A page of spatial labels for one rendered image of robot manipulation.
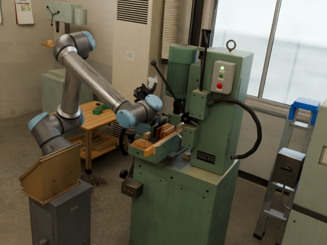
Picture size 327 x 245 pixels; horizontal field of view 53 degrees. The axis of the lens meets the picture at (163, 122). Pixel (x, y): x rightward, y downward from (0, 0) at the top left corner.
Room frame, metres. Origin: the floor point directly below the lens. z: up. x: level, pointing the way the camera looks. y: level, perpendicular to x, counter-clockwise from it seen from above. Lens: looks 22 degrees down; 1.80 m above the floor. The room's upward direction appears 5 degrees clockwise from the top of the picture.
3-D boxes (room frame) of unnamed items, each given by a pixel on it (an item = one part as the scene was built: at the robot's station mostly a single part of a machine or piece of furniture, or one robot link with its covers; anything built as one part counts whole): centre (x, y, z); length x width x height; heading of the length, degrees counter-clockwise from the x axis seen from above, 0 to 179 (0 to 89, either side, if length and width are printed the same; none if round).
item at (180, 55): (2.02, -0.08, 1.35); 0.18 x 0.18 x 0.31
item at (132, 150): (2.08, 0.01, 0.87); 0.61 x 0.30 x 0.06; 152
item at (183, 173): (1.96, -0.19, 0.76); 0.57 x 0.45 x 0.09; 62
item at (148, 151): (2.00, -0.07, 0.92); 0.67 x 0.02 x 0.04; 152
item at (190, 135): (1.80, -0.17, 1.02); 0.09 x 0.07 x 0.12; 152
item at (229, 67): (1.75, -0.30, 1.40); 0.10 x 0.06 x 0.16; 62
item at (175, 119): (2.01, -0.10, 1.03); 0.14 x 0.07 x 0.09; 62
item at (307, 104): (2.24, -0.98, 0.58); 0.27 x 0.25 x 1.16; 149
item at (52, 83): (4.07, 1.25, 0.79); 0.62 x 0.48 x 1.58; 55
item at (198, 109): (1.79, -0.20, 1.23); 0.09 x 0.08 x 0.15; 62
